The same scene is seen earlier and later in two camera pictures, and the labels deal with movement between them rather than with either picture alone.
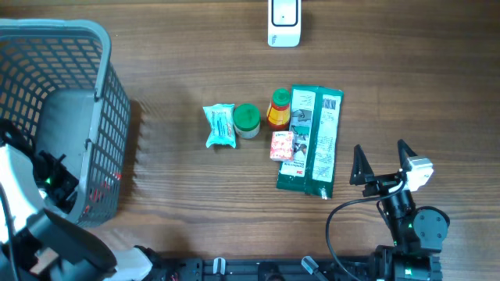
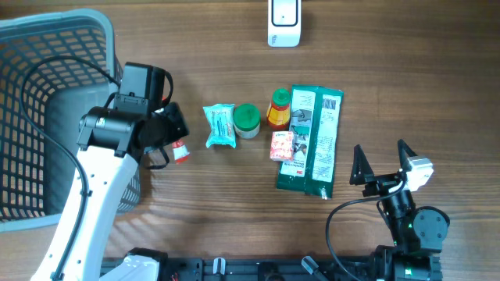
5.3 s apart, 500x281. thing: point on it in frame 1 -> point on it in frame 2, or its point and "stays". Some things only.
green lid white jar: (247, 120) stays
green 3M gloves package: (316, 122) stays
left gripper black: (67, 183) -> (180, 126)
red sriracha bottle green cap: (278, 114) stays
